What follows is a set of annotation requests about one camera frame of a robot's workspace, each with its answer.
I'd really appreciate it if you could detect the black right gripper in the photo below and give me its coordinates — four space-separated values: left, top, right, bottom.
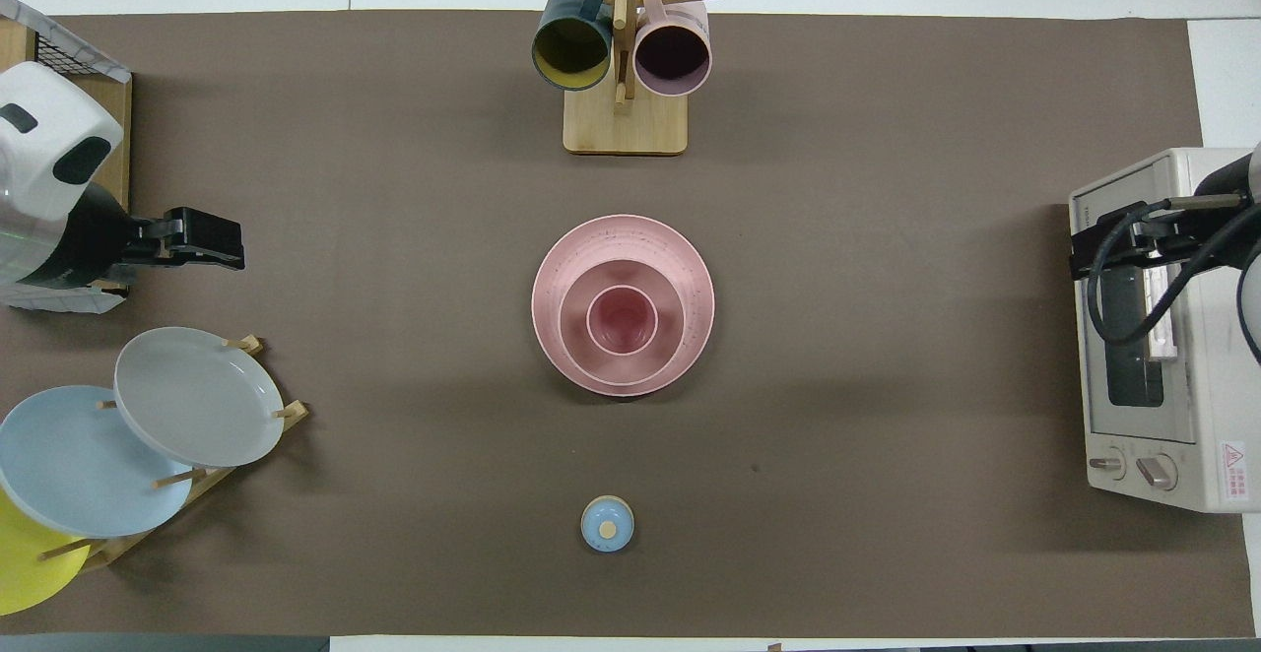
1071 152 1261 282

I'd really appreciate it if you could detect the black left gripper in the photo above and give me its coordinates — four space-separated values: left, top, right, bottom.
18 182 246 291

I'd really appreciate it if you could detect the pink cup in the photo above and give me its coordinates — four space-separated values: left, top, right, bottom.
587 285 659 356

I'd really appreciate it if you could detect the pink bowl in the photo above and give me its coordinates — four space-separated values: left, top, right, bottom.
559 258 686 387

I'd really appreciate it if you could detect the grey plate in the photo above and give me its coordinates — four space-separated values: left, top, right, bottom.
114 327 287 468

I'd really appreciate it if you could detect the white patterned cloth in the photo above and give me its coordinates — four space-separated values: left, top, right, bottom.
0 283 127 314

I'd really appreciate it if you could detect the white toaster oven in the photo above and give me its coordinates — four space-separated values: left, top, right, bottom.
1069 148 1261 515

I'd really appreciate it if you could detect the wooden plate rack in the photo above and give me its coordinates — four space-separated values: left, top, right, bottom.
39 335 309 574

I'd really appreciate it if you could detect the brown table mat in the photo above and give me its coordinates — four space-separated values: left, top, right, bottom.
0 10 1257 638

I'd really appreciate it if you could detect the light blue plate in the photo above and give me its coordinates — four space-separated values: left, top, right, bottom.
0 386 194 539

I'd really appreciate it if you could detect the pink plate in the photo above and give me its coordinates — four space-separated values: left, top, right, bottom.
532 215 716 397

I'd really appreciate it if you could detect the yellow plate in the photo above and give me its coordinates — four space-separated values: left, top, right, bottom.
0 487 95 618

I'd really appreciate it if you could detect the dark teal mug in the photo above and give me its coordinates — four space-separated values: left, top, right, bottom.
532 0 615 93

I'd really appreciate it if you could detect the wooden mug tree stand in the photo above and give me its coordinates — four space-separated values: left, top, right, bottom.
529 0 721 157

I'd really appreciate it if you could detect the light pink mug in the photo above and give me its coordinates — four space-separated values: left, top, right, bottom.
633 0 712 98

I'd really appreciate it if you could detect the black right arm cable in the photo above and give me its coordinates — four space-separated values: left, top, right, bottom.
1084 194 1261 348

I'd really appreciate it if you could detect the toaster oven door handle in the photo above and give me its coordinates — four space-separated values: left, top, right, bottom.
1140 228 1180 362

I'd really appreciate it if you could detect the wooden shelf with wire basket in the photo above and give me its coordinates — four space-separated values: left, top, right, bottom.
0 0 133 310

